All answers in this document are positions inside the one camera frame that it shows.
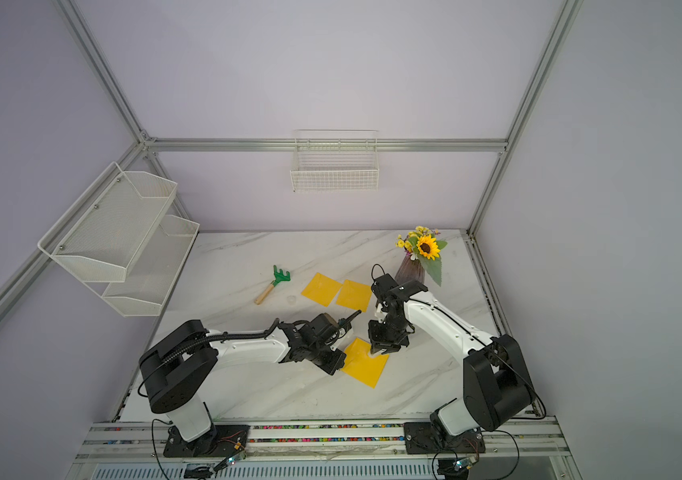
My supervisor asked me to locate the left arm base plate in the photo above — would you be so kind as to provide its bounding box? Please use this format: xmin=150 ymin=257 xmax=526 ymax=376
xmin=163 ymin=424 xmax=251 ymax=458

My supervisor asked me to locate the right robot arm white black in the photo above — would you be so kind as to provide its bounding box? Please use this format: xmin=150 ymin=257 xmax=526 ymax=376
xmin=368 ymin=274 xmax=537 ymax=437

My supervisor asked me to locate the lower white mesh shelf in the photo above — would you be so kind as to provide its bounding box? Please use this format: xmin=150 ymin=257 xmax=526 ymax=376
xmin=100 ymin=215 xmax=199 ymax=317

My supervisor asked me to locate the green toy rake wooden handle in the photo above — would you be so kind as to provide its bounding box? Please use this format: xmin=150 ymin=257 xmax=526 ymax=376
xmin=254 ymin=265 xmax=291 ymax=305

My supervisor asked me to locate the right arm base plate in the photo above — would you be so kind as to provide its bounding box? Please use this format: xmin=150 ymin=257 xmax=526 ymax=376
xmin=403 ymin=421 xmax=486 ymax=455

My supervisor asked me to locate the white wire wall basket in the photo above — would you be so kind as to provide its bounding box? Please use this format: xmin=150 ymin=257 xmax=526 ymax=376
xmin=290 ymin=129 xmax=380 ymax=193

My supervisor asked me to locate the dark purple vase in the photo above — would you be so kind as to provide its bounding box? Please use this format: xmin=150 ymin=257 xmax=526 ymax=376
xmin=394 ymin=253 xmax=426 ymax=284

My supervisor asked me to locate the upper white mesh shelf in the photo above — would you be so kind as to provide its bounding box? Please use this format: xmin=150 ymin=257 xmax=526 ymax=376
xmin=38 ymin=163 xmax=177 ymax=283

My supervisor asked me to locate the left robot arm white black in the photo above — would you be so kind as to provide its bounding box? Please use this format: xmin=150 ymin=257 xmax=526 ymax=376
xmin=137 ymin=310 xmax=361 ymax=445

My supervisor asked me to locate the yellow envelope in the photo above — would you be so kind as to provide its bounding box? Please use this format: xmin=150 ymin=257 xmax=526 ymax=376
xmin=336 ymin=280 xmax=372 ymax=312
xmin=301 ymin=273 xmax=342 ymax=307
xmin=341 ymin=338 xmax=389 ymax=389

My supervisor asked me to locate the white mesh shelf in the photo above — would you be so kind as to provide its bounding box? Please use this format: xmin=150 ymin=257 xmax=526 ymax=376
xmin=38 ymin=163 xmax=177 ymax=283
xmin=100 ymin=215 xmax=199 ymax=317

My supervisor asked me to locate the sunflower bouquet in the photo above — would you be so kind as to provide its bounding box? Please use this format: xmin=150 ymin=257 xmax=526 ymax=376
xmin=396 ymin=226 xmax=448 ymax=286

